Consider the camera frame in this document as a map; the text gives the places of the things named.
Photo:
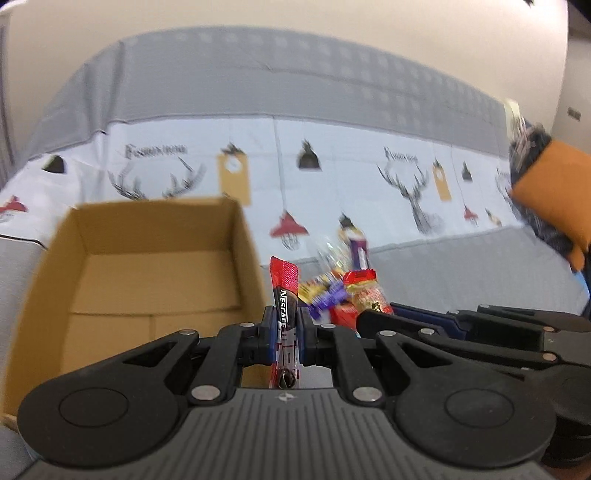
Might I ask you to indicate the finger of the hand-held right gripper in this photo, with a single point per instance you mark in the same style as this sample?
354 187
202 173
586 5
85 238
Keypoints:
382 323
425 318

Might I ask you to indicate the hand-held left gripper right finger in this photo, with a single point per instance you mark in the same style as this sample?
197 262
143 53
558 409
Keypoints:
303 341

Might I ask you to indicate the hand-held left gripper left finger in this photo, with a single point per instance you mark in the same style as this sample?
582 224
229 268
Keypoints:
267 353

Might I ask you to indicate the red snack packet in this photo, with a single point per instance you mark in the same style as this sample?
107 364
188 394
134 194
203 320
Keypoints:
364 288

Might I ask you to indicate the purple candy packet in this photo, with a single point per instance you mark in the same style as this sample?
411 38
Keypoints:
325 295

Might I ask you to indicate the red coffee stick packet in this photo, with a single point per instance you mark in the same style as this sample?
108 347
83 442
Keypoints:
282 286

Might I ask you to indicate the purple and white wrapper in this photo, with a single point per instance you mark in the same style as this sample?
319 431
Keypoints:
356 244

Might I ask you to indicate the clear candy bag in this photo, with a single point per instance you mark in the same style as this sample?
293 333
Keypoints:
328 254

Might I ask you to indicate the brown cardboard box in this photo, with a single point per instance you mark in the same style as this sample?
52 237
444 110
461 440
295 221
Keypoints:
152 272

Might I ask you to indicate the printed grey bedsheet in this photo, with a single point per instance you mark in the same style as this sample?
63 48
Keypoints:
351 152

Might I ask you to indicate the orange cushion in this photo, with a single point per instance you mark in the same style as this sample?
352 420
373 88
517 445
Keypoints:
554 184

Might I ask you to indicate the dark patterned cloth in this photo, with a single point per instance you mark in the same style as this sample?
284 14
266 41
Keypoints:
526 143

